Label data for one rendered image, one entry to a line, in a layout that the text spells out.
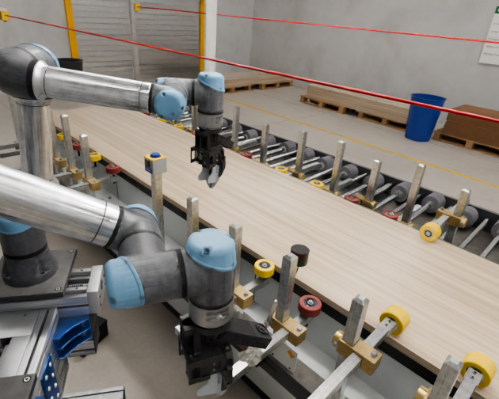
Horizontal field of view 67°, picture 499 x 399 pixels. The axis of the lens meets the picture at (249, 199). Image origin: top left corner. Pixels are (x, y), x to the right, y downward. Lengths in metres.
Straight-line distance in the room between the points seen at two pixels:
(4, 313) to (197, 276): 0.90
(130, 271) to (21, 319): 0.81
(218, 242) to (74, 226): 0.23
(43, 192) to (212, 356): 0.38
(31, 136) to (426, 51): 8.02
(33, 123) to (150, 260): 0.75
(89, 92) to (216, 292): 0.62
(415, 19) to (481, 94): 1.96
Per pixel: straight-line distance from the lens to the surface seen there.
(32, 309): 1.37
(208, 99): 1.10
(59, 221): 0.64
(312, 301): 1.39
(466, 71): 8.39
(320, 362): 1.59
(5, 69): 1.08
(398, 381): 1.49
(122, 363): 2.39
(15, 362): 1.23
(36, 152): 1.26
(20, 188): 0.63
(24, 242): 1.24
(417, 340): 1.39
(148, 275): 0.56
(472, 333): 1.51
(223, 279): 0.58
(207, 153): 1.13
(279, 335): 1.31
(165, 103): 0.96
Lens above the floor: 1.81
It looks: 27 degrees down
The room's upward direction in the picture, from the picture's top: 4 degrees clockwise
